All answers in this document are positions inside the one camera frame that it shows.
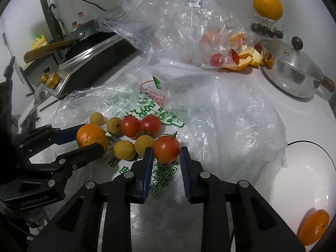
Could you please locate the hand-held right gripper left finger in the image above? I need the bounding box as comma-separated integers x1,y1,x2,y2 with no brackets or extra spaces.
28,147,154,252

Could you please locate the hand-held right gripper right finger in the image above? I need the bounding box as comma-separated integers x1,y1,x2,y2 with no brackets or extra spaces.
179,146,306,252

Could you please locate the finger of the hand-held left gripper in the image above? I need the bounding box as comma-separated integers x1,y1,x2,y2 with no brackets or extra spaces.
13,123,88,159
26,143,105,179

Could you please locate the orange mandarin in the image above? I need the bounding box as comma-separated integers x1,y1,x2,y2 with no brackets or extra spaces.
76,124,109,154
297,209,330,247

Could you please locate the yellow longan fruit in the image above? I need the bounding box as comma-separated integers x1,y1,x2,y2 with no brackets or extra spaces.
89,112,105,126
135,135,155,156
113,140,136,160
106,117,122,136

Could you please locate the white plate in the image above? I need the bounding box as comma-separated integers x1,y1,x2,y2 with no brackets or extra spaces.
253,140,334,252

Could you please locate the person's left forearm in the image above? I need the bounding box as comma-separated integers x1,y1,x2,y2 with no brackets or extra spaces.
0,205,50,242

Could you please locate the glass pan lid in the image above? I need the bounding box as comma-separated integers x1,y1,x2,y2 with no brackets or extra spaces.
33,83,57,105

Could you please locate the printed plastic bag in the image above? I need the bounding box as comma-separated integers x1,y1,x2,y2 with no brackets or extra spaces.
49,58,288,202

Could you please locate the dark cloth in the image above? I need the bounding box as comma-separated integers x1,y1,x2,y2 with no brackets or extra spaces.
0,80,15,142

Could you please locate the induction cooker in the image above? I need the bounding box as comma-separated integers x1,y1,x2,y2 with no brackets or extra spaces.
39,30,137,99

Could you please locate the black frying pan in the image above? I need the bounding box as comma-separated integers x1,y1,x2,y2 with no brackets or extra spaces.
24,9,126,64

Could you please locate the black ribbed rod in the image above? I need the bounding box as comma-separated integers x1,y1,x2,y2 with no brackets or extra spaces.
3,56,16,82

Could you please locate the yellow oil bottle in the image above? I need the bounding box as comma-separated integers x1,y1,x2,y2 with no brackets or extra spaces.
31,31,49,49

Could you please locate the small red tomato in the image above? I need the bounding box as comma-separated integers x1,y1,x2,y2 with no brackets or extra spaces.
210,53,224,67

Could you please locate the black umbrella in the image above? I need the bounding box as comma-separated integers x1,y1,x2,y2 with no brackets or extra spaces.
49,4,65,36

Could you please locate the orange peel pile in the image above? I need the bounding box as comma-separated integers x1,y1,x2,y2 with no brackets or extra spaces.
220,31,275,71

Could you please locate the clear plastic bag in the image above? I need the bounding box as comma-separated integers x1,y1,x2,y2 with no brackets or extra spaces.
94,0,263,71

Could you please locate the steel pot lid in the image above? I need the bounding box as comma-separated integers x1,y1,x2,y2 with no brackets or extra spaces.
260,36,325,82

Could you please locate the clear box of dark fruit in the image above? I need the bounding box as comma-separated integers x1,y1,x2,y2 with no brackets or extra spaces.
249,16,288,39

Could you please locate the large orange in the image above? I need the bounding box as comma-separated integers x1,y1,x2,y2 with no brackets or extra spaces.
253,0,283,21

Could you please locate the grey metal door frame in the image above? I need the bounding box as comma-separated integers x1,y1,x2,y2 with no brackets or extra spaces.
37,0,66,44

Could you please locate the steel pot with wooden handle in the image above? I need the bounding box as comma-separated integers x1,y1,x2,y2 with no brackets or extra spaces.
261,55,336,100

